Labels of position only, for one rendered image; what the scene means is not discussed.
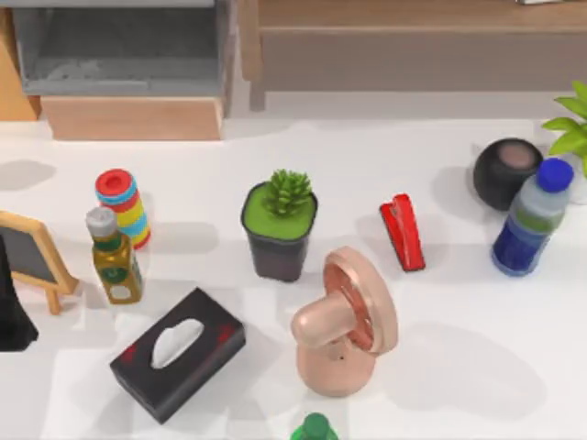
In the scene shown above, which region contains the framed blackboard with wooden easel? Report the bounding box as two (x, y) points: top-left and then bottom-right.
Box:
(0, 210), (81, 316)

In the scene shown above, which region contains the rose gold desk fan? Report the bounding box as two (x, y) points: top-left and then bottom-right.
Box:
(290, 246), (400, 399)

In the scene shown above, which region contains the stack of coloured rings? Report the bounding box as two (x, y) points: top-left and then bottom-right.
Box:
(94, 168), (152, 251)

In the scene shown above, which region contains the yellow oil bottle grey cap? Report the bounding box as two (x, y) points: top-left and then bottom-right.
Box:
(84, 206), (144, 306)

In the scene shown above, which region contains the red stapler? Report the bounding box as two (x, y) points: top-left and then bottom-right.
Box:
(378, 192), (426, 273)

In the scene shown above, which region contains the green bottle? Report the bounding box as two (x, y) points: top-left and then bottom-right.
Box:
(291, 412), (341, 440)

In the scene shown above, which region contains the black tissue box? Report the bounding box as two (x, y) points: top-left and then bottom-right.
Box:
(108, 287), (248, 425)

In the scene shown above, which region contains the blue water bottle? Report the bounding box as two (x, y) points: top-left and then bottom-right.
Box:
(491, 158), (575, 278)

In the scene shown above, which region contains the green leafy plant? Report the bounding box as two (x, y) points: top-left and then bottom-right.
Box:
(540, 80), (587, 180)

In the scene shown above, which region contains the black pot with green succulent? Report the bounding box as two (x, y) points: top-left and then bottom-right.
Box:
(241, 169), (320, 283)

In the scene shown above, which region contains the wooden open shelf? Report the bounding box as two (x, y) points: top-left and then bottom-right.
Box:
(238, 0), (587, 113)

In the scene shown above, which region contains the black round speaker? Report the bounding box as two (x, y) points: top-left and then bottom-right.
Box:
(472, 137), (545, 213)

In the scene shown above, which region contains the pale wooden drawer front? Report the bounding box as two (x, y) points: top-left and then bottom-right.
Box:
(39, 94), (225, 142)

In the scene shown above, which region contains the wooden cupboard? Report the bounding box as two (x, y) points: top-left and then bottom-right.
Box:
(0, 6), (43, 123)

